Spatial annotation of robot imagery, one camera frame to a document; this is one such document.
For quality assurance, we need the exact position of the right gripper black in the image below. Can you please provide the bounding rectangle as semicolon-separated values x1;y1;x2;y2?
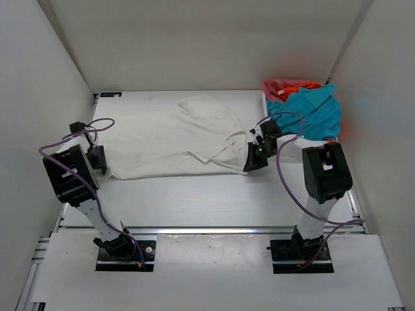
244;141;276;172

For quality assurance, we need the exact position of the white t shirt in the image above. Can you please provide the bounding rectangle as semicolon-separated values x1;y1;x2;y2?
99;95;248;180

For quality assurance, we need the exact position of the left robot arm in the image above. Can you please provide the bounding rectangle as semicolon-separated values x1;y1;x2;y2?
38;118;144;264

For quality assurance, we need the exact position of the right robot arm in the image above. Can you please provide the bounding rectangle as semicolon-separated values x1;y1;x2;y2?
243;120;355;263

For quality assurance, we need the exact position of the small black label plate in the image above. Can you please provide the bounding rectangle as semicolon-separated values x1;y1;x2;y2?
100;92;123;98

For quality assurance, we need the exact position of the white laundry basket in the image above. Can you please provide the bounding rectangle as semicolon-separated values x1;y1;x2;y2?
261;90;338;145

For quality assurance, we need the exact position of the orange shirt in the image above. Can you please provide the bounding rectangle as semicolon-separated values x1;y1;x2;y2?
275;82;322;101

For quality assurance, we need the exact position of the pink shirt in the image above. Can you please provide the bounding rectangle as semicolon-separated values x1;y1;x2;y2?
261;79;312;103

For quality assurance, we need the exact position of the teal polo shirt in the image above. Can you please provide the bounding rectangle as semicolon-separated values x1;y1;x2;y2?
266;84;342;141

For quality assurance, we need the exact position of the white front cover board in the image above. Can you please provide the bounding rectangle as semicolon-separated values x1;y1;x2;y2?
32;233;403;310

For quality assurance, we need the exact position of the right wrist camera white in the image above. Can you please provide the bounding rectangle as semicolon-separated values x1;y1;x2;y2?
249;125;263;144

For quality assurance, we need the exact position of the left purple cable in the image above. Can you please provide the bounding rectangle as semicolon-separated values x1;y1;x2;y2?
38;117;144;270

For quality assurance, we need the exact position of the purple cable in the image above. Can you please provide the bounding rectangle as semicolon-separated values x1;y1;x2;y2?
252;111;366;270
38;117;144;270

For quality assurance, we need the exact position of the aluminium frame rail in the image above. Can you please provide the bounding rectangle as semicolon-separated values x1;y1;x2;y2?
56;226;365;235

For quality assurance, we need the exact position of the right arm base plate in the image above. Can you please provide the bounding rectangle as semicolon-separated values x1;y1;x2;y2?
267;240;335;274

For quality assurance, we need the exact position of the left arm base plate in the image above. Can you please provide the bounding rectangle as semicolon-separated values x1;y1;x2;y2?
93;235;156;272

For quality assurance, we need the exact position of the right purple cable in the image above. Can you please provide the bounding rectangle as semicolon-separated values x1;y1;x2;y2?
252;111;366;270

